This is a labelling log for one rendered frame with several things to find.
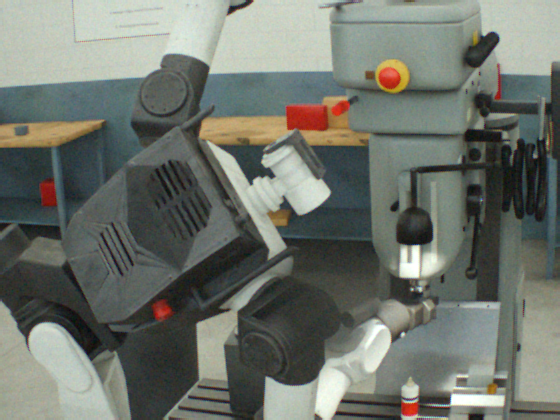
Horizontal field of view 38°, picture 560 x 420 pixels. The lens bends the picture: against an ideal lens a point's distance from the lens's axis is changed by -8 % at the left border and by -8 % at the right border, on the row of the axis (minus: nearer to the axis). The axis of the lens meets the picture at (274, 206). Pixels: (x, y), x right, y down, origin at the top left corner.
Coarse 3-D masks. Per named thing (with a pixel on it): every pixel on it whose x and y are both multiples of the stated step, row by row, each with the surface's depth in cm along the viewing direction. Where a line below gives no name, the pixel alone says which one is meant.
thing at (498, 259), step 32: (512, 128) 221; (512, 224) 218; (480, 256) 219; (512, 256) 220; (384, 288) 232; (448, 288) 224; (480, 288) 221; (512, 288) 222; (512, 320) 225; (512, 352) 229; (512, 384) 232
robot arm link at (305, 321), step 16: (288, 304) 137; (304, 304) 137; (320, 304) 138; (272, 320) 133; (288, 320) 133; (304, 320) 134; (320, 320) 136; (288, 336) 131; (304, 336) 133; (320, 336) 136; (304, 352) 134; (320, 352) 139; (304, 368) 138; (288, 384) 140; (304, 384) 140
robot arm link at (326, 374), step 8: (328, 368) 164; (320, 376) 164; (328, 376) 163; (336, 376) 163; (344, 376) 163; (320, 384) 162; (328, 384) 161; (336, 384) 162; (344, 384) 163; (320, 392) 160; (328, 392) 160; (336, 392) 161; (344, 392) 163; (320, 400) 159; (328, 400) 159; (336, 400) 161; (320, 408) 158; (328, 408) 159; (336, 408) 161; (320, 416) 158; (328, 416) 159
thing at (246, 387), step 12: (228, 348) 203; (228, 360) 204; (324, 360) 210; (228, 372) 205; (240, 372) 204; (252, 372) 203; (228, 384) 206; (240, 384) 205; (252, 384) 204; (264, 384) 204; (240, 396) 206; (252, 396) 205; (240, 408) 207; (252, 408) 206
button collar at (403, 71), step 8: (384, 64) 152; (392, 64) 152; (400, 64) 151; (376, 72) 153; (400, 72) 151; (408, 72) 152; (376, 80) 154; (408, 80) 152; (384, 88) 153; (400, 88) 152
